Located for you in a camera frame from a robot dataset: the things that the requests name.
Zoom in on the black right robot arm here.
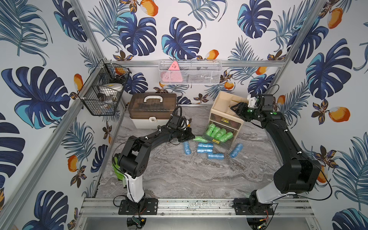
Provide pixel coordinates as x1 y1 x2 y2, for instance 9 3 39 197
231 94 321 215

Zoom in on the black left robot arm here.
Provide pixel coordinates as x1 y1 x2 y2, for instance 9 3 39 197
117 115 195 213

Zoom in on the pink triangle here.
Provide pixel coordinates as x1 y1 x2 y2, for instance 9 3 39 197
162 61 183 83

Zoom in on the beige drawer organizer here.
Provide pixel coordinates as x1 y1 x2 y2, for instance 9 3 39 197
209 91 248 138

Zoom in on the green work glove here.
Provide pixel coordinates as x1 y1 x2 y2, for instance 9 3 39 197
112 153 125 182

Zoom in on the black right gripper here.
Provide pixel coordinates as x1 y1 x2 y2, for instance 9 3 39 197
230 102 261 121

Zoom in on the brown lidded storage box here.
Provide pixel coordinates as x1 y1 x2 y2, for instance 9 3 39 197
128 93 177 129

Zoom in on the clear wall tray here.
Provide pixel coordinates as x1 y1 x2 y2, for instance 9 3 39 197
158 60 222 85

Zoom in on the clear bottom drawer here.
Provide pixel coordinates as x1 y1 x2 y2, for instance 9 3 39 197
202 121 238 150

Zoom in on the green roll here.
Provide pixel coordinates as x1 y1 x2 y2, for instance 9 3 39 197
214 128 227 140
210 126 221 138
219 132 233 143
193 136 208 143
205 124 216 136

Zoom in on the white tape roll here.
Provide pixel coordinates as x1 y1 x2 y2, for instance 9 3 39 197
99 83 123 95

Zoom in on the blue roll top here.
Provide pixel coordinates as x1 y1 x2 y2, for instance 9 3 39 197
198 143 214 149

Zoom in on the black wire basket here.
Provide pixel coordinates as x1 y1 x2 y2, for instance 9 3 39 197
77 60 131 117

